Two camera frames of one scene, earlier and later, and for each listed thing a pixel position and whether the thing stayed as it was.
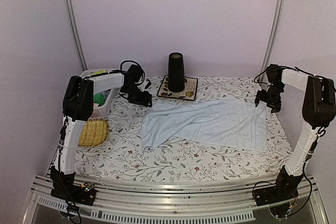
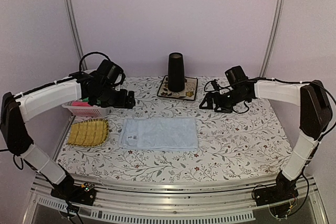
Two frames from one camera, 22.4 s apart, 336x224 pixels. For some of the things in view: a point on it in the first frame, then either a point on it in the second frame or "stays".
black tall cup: [176, 72] stays
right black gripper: [261, 96] -> [209, 96]
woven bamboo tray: [94, 132] stays
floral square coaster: [189, 93] stays
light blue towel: [227, 121] -> [159, 135]
